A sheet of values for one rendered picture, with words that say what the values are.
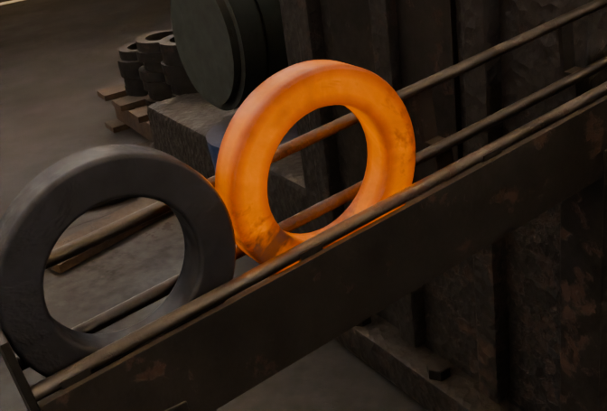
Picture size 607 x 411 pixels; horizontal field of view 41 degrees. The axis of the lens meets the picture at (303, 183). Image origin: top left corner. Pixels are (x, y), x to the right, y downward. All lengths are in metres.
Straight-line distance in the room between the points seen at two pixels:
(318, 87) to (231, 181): 0.10
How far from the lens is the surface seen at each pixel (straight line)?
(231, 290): 0.64
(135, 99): 2.93
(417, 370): 1.44
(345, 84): 0.66
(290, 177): 1.78
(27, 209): 0.58
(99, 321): 0.68
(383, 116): 0.69
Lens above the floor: 0.94
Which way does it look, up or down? 24 degrees down
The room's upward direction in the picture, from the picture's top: 8 degrees counter-clockwise
